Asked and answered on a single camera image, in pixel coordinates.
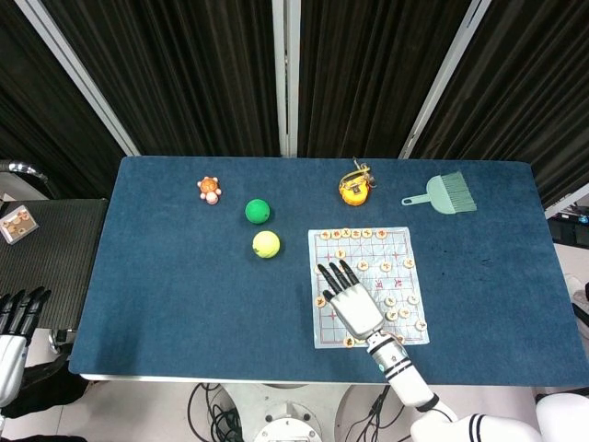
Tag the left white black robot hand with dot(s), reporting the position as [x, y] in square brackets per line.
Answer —
[11, 354]

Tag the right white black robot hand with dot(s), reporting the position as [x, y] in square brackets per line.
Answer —
[359, 308]

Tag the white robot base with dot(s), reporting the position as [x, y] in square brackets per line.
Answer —
[285, 410]

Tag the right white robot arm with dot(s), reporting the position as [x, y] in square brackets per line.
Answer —
[405, 373]

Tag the white chess board sheet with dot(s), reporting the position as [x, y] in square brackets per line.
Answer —
[400, 281]

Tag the small box of pieces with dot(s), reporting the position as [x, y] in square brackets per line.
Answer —
[17, 225]

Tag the yellow ball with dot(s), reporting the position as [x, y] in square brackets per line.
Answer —
[266, 244]

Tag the black ribbed side table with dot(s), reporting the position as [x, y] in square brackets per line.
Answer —
[60, 248]

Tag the green ball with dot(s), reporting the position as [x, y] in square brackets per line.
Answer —
[257, 211]

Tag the green small hand brush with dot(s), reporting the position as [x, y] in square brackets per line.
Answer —
[444, 195]

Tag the blue felt table mat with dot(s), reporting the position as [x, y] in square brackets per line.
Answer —
[184, 299]

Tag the chrome chair tube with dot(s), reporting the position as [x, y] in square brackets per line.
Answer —
[25, 169]

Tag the orange pink turtle toy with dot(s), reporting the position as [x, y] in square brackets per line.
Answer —
[210, 189]

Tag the black curtain panel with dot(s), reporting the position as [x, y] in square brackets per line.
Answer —
[368, 69]
[529, 92]
[41, 115]
[184, 69]

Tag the aluminium partition post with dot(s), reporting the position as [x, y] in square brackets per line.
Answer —
[285, 78]
[78, 78]
[568, 205]
[444, 78]

